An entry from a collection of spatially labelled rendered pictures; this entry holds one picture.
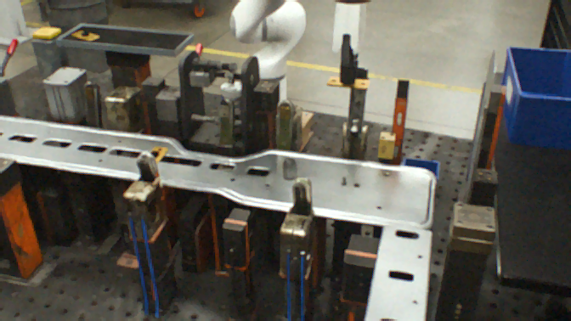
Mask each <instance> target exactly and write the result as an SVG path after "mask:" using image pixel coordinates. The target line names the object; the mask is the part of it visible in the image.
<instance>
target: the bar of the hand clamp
mask: <svg viewBox="0 0 571 321"><path fill-rule="evenodd" d="M367 76H368V67H364V66H359V68H358V77H357V78H356V79H362V80H367ZM365 95H366V89H357V88H351V89H350V100H349V101H348V124H347V135H346V138H350V137H351V134H352V132H351V128H352V122H353V120H356V121H359V137H358V139H361V138H362V130H363V125H364V115H365Z"/></svg>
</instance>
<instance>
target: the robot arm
mask: <svg viewBox="0 0 571 321"><path fill-rule="evenodd" d="M334 1H336V2H337V3H336V14H335V25H334V37H333V49H332V51H333V52H334V53H338V51H339V49H340V48H341V64H340V79H339V82H340V83H342V84H352V85H354V84H355V82H356V78H357V77H358V68H359V60H358V59H357V58H358V57H359V48H360V46H361V44H362V42H363V37H364V32H365V12H366V3H369V2H371V0H334ZM305 26H306V15H305V12H304V10H303V8H302V6H301V5H300V4H299V3H297V2H294V1H288V0H241V1H240V2H239V3H238V5H237V6H236V7H235V9H234V11H233V13H232V15H231V20H230V27H231V32H232V34H233V36H234V37H235V39H236V40H238V42H241V43H244V44H254V43H261V42H271V43H270V44H269V45H267V46H265V47H264V48H262V49H260V50H259V51H257V52H256V53H254V54H253V55H252V56H257V58H258V62H259V75H260V81H261V79H267V80H275V81H280V102H281V101H282V100H284V99H286V58H288V55H289V54H290V52H291V51H292V49H293V48H294V47H295V46H296V45H297V43H298V42H299V39H300V38H301V36H302V34H303V33H304V30H305ZM278 107H279V104H278Z"/></svg>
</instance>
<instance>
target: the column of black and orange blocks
mask: <svg viewBox="0 0 571 321"><path fill-rule="evenodd" d="M505 99H506V87H504V86H501V85H493V87H492V92H491V96H490V101H489V110H487V115H486V119H485V124H484V129H483V136H482V142H481V147H480V151H479V156H478V164H477V169H482V170H490V171H491V167H492V162H493V158H494V154H495V146H496V141H497V138H498V133H499V129H500V121H501V117H502V112H503V109H504V104H505Z"/></svg>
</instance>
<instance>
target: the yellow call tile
mask: <svg viewBox="0 0 571 321"><path fill-rule="evenodd" d="M59 33H61V31H60V29H55V28H45V27H43V28H42V29H40V30H38V31H36V32H34V33H32V37H38V38H43V39H50V38H52V37H54V36H56V35H57V34H59Z"/></svg>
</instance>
